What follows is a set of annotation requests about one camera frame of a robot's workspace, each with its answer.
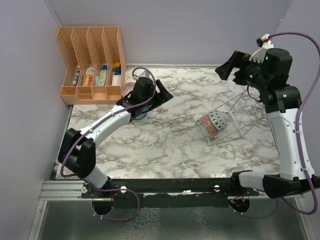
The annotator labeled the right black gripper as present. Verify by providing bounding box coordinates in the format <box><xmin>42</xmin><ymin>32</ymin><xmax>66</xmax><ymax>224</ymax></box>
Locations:
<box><xmin>216</xmin><ymin>50</ymin><xmax>270</xmax><ymax>91</ymax></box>

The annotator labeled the dark blue patterned bowl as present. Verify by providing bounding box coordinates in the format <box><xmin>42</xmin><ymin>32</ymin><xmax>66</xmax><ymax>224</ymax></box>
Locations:
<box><xmin>134</xmin><ymin>107</ymin><xmax>149</xmax><ymax>121</ymax></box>

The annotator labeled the red floral bowl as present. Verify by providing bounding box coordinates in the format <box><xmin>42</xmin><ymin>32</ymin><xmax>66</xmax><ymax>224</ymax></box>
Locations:
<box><xmin>200</xmin><ymin>114</ymin><xmax>219</xmax><ymax>136</ymax></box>

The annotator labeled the light blue patterned bowl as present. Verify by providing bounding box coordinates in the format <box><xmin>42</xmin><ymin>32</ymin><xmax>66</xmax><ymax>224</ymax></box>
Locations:
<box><xmin>208</xmin><ymin>110</ymin><xmax>228</xmax><ymax>132</ymax></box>

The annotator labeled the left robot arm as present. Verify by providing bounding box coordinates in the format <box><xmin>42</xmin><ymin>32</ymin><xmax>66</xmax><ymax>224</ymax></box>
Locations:
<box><xmin>58</xmin><ymin>77</ymin><xmax>173</xmax><ymax>198</ymax></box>

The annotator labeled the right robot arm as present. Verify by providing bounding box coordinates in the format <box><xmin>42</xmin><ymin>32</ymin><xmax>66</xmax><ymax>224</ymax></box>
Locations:
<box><xmin>215</xmin><ymin>48</ymin><xmax>320</xmax><ymax>199</ymax></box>

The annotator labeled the pink patterned bowl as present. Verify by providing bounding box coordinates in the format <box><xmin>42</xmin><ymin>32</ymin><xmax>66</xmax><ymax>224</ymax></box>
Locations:
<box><xmin>120</xmin><ymin>82</ymin><xmax>135</xmax><ymax>97</ymax></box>

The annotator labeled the orange plastic file organizer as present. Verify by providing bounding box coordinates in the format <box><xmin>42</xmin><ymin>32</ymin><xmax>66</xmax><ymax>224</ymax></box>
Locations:
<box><xmin>56</xmin><ymin>26</ymin><xmax>127</xmax><ymax>106</ymax></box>

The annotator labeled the white wire dish rack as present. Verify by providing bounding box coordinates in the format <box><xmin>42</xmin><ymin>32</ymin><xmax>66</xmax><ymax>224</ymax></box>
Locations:
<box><xmin>196</xmin><ymin>91</ymin><xmax>266</xmax><ymax>146</ymax></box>

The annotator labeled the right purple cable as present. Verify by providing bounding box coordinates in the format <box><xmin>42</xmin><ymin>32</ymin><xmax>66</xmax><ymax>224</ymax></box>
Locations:
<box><xmin>232</xmin><ymin>32</ymin><xmax>320</xmax><ymax>220</ymax></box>

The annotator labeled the black mounting base rail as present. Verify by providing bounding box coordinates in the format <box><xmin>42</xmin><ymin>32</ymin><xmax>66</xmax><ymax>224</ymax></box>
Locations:
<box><xmin>81</xmin><ymin>177</ymin><xmax>259</xmax><ymax>209</ymax></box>

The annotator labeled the aluminium frame rail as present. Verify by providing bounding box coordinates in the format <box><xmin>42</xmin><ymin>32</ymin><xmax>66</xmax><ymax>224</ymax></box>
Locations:
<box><xmin>39</xmin><ymin>180</ymin><xmax>85</xmax><ymax>201</ymax></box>

